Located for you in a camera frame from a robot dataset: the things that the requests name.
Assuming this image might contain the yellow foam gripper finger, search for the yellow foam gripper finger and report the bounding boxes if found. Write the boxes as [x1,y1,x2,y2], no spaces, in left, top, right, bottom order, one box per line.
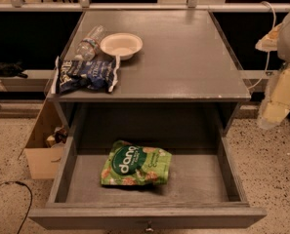
[255,24,281,52]
[257,65,290,130]

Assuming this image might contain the green rice chip bag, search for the green rice chip bag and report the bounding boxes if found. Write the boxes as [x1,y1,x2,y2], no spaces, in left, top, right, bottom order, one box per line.
[101,140,172,186]

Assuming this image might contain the grey cabinet counter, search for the grey cabinet counter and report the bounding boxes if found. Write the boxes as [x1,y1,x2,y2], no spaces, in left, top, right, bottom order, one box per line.
[46,9,252,136]

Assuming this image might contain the blue chip bag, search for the blue chip bag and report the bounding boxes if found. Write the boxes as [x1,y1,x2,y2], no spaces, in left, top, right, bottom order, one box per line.
[55,57,121,95]

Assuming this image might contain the open grey top drawer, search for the open grey top drawer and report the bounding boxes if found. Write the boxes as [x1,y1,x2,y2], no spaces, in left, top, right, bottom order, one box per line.
[29,102,267,230]

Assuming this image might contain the metal drawer knob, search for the metal drawer knob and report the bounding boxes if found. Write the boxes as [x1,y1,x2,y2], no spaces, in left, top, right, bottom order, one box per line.
[145,221,154,233]

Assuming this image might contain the white paper bowl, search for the white paper bowl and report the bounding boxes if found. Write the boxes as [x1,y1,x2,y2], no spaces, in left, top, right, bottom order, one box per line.
[101,33,143,60]

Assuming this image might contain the clear plastic water bottle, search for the clear plastic water bottle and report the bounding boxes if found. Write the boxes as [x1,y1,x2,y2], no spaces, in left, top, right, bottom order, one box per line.
[76,25,106,60]

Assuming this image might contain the items inside cardboard box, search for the items inside cardboard box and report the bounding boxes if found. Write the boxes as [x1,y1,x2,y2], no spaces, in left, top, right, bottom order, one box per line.
[46,127,67,147]

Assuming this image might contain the cardboard box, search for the cardboard box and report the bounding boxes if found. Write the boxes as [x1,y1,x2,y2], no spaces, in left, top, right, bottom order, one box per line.
[23,100,68,179]

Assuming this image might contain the black object on ledge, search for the black object on ledge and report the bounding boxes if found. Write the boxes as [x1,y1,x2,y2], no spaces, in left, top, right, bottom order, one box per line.
[0,61,28,78]

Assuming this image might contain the white hanging cable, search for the white hanging cable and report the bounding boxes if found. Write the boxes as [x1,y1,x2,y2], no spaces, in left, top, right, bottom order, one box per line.
[247,1,278,91]

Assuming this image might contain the black floor cable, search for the black floor cable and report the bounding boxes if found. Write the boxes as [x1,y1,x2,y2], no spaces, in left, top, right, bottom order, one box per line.
[0,180,33,234]

